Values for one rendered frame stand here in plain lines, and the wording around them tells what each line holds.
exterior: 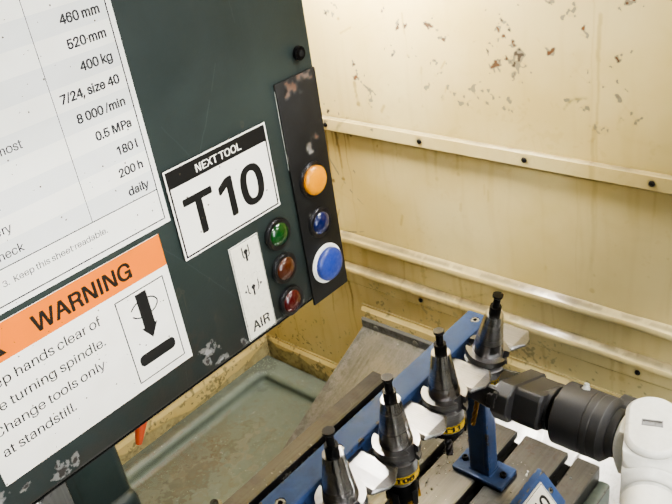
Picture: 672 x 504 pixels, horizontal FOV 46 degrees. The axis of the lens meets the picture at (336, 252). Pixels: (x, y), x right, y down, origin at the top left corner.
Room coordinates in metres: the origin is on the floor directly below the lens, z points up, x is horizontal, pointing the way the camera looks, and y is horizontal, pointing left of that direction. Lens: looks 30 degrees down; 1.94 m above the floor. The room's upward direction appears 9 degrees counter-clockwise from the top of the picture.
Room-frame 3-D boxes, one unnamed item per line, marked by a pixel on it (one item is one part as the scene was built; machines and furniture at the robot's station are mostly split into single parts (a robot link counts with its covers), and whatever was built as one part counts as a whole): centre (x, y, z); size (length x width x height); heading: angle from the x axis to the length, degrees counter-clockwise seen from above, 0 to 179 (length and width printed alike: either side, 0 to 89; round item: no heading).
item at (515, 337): (0.95, -0.23, 1.21); 0.07 x 0.05 x 0.01; 45
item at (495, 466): (0.99, -0.19, 1.05); 0.10 x 0.05 x 0.30; 45
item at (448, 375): (0.83, -0.12, 1.26); 0.04 x 0.04 x 0.07
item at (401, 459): (0.76, -0.04, 1.21); 0.06 x 0.06 x 0.03
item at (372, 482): (0.72, 0.00, 1.21); 0.07 x 0.05 x 0.01; 45
